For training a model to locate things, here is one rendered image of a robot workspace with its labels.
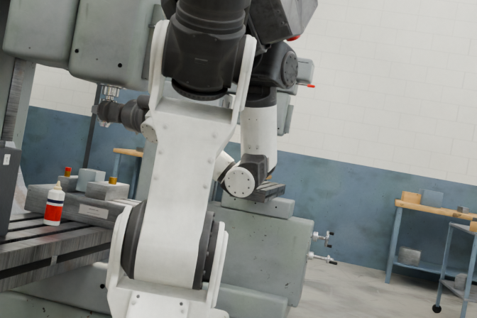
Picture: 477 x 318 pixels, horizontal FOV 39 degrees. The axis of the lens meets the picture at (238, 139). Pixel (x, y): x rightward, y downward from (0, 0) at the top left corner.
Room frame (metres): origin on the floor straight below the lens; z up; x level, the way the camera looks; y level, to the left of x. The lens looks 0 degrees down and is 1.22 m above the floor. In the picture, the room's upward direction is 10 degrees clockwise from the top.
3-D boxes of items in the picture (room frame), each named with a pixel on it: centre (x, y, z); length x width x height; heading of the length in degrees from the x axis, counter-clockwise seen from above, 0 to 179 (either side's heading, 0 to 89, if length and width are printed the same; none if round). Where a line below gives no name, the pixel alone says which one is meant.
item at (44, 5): (1.91, 0.57, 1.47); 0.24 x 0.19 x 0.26; 167
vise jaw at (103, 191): (1.83, 0.33, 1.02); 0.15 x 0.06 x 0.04; 166
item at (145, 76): (1.84, 0.27, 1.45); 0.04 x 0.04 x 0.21; 77
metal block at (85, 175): (1.85, 0.38, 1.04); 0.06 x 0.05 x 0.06; 166
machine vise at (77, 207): (1.84, 0.35, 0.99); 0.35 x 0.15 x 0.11; 76
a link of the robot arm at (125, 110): (1.81, 0.30, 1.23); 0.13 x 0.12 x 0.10; 142
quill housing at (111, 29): (1.87, 0.38, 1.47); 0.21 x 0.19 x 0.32; 167
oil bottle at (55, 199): (1.66, 0.42, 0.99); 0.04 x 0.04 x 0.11
